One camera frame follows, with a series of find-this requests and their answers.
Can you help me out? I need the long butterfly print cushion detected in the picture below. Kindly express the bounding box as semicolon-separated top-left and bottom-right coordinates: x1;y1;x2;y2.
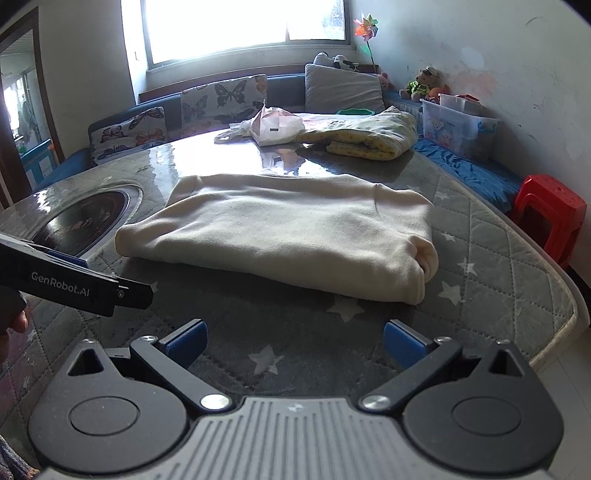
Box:
89;106;167;167

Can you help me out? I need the red plastic stool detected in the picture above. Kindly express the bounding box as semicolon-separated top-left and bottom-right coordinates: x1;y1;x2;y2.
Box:
508;174;588;274

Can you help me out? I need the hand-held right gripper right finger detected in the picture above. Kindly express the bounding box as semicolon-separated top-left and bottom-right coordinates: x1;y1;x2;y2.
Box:
359;319;529;411

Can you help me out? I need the blue sofa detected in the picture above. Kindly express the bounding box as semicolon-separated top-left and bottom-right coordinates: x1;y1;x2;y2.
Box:
28;74;526;214

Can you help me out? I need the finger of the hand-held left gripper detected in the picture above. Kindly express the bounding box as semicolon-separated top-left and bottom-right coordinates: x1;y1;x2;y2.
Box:
25;244;88;269
115;279;155;309

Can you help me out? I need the window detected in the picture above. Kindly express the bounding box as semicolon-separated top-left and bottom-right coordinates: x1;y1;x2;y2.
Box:
121;0;355;71

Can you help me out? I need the round black induction cooker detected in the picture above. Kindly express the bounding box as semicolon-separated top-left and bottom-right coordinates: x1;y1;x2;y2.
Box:
30;185;144;259

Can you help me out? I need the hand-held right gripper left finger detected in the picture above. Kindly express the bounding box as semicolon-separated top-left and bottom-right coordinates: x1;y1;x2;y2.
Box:
67;319;232;411

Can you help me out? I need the black and white plush toy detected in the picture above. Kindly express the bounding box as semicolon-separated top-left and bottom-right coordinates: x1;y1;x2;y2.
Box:
313;52;362;73

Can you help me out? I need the square butterfly print cushion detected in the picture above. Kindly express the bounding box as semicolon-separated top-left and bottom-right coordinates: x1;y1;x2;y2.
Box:
180;74;269;138

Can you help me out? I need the plain grey cushion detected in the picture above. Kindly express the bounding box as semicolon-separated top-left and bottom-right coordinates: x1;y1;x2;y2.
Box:
304;64;387;114

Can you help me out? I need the pink garment in clear bag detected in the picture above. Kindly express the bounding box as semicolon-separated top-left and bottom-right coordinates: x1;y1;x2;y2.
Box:
252;104;306;148

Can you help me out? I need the clear plastic storage box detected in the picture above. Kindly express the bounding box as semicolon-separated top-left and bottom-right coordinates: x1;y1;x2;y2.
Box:
420;92;501;161

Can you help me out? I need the colourful pinwheel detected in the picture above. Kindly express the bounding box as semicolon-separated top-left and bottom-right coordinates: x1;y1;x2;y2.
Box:
353;14;381;75

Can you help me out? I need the yellow floral blanket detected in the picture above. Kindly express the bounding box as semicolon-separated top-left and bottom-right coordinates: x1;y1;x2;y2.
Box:
295;105;419;162

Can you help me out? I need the teddy bear in green vest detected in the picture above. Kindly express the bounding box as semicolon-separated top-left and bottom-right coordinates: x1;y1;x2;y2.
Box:
399;67;443;103

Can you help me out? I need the white plastic bag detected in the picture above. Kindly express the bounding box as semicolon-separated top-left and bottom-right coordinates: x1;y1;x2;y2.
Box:
215;121;260;144

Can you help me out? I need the person's dark patterned clothing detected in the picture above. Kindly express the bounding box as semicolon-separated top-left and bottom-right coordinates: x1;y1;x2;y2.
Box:
0;434;41;480

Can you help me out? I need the person's left hand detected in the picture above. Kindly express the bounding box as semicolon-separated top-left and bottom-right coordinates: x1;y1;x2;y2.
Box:
0;311;29;340

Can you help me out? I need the dark wooden door frame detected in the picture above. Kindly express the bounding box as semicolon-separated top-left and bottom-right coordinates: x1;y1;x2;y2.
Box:
0;7;66;209

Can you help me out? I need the cream sweatshirt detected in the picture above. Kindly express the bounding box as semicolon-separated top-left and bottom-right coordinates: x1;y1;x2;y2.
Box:
115;173;438;305

